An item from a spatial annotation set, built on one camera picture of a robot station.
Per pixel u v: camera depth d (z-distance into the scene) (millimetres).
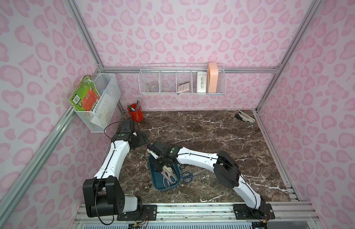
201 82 926
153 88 974
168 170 859
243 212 729
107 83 813
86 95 719
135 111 1101
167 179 838
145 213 724
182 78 984
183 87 944
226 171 520
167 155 657
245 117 1134
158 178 836
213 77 822
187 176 858
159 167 750
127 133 634
